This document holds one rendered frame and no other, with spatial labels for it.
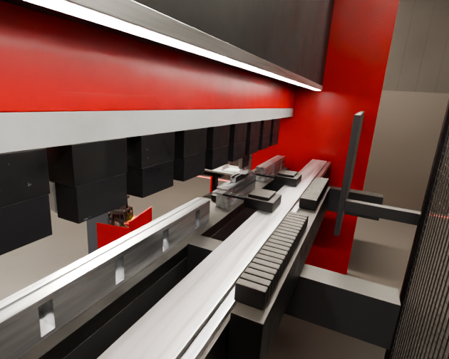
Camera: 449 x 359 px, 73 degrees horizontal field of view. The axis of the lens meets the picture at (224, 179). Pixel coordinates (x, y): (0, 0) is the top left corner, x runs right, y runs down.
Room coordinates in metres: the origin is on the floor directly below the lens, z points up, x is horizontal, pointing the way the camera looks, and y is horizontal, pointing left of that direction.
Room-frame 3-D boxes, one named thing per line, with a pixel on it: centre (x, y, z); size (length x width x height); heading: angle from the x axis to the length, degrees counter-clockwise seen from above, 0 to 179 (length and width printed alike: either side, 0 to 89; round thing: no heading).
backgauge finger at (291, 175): (1.47, -0.24, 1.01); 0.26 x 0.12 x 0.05; 66
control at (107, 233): (1.28, 0.44, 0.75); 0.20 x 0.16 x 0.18; 167
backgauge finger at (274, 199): (1.11, -0.08, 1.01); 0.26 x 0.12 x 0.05; 66
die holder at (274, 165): (2.05, -0.32, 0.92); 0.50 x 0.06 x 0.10; 156
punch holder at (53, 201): (0.65, 0.30, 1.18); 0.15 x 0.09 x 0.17; 156
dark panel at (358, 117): (1.55, -0.66, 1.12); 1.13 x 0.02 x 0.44; 156
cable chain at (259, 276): (0.68, -0.15, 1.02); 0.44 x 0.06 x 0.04; 156
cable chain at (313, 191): (1.19, -0.38, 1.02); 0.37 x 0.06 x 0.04; 156
